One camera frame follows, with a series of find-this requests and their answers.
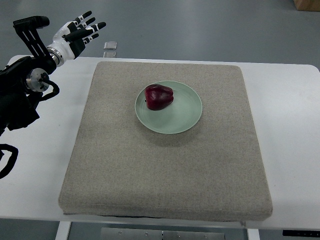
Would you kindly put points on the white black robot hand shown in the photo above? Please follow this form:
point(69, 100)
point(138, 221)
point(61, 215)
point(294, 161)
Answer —
point(73, 37)

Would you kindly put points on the red apple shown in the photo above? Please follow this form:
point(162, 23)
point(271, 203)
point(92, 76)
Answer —
point(158, 97)

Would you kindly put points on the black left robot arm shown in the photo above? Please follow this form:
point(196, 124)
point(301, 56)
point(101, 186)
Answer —
point(25, 83)

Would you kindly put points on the lower floor outlet plate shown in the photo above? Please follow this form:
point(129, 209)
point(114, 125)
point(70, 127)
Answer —
point(109, 54)

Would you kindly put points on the floor outlet plate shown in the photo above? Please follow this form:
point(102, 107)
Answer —
point(110, 45)
point(109, 54)

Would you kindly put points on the upper floor outlet plate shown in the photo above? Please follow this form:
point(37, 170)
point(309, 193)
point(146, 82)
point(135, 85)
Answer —
point(110, 45)

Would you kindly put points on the beige fabric cushion mat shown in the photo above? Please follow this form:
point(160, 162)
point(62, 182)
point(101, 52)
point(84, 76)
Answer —
point(211, 172)

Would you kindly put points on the white table leg left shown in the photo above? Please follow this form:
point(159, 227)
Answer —
point(63, 230)

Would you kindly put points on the white table leg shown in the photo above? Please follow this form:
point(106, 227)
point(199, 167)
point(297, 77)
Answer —
point(253, 234)
point(63, 230)

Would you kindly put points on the cardboard box corner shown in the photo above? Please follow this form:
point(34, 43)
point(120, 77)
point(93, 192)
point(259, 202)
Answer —
point(307, 5)

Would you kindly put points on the white table leg right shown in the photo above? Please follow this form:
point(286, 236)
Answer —
point(253, 234)

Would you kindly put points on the black table control panel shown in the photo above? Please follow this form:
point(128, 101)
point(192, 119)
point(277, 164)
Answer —
point(301, 233)

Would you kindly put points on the metal table base plate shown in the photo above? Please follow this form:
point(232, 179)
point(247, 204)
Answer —
point(150, 234)

